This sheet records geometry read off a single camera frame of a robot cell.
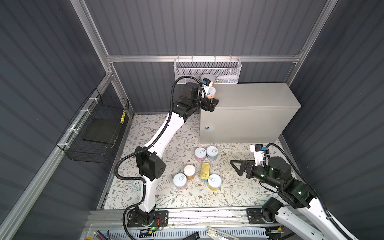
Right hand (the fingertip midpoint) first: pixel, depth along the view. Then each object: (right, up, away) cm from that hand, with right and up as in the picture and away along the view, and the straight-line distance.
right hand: (237, 163), depth 68 cm
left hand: (-11, +34, +12) cm, 37 cm away
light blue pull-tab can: (-9, +1, +24) cm, 25 cm away
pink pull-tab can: (-16, 0, +24) cm, 29 cm away
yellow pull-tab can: (-9, -13, +13) cm, 20 cm away
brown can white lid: (-22, -8, +15) cm, 28 cm away
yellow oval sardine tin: (-13, -7, +19) cm, 24 cm away
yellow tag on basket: (-60, +23, +16) cm, 66 cm away
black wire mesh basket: (-70, +16, +7) cm, 72 cm away
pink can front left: (-27, -13, +13) cm, 33 cm away
